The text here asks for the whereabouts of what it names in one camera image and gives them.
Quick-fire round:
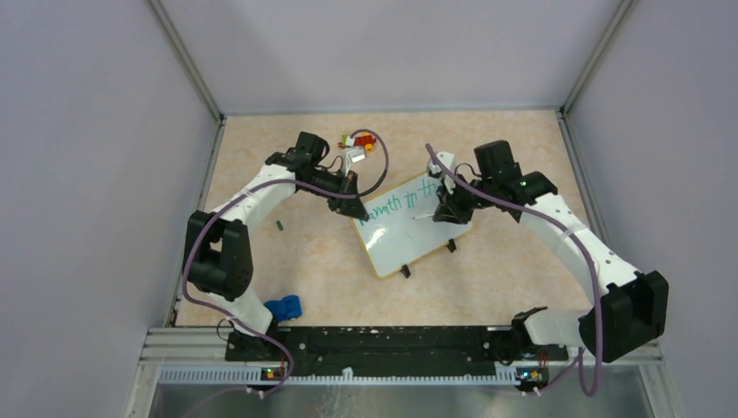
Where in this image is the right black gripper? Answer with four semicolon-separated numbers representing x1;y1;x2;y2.
433;171;496;226

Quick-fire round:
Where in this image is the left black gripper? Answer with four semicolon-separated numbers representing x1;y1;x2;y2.
301;168;368;221

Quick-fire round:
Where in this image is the yellow framed whiteboard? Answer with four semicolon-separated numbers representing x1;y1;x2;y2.
353;173;473;279

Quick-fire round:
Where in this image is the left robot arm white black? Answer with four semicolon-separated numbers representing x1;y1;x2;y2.
182;131;369;360

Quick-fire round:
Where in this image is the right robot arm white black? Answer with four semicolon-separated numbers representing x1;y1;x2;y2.
426;140;669;363

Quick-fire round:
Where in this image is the blue toy car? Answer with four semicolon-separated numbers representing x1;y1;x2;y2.
264;294;303;322

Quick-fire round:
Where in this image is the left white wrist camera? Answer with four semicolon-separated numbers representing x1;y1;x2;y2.
340;146;366;175

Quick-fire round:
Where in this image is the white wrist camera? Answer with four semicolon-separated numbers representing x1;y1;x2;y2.
340;146;366;175
426;152;456;194

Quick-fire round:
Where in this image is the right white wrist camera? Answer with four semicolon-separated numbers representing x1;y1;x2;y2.
426;152;456;194

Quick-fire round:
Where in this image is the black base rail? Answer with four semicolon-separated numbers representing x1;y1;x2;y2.
225;326;569;377

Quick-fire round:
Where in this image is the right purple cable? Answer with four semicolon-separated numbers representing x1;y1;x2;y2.
425;143;605;398

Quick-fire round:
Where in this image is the white slotted cable duct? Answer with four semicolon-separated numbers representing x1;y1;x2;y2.
158;366;520;386

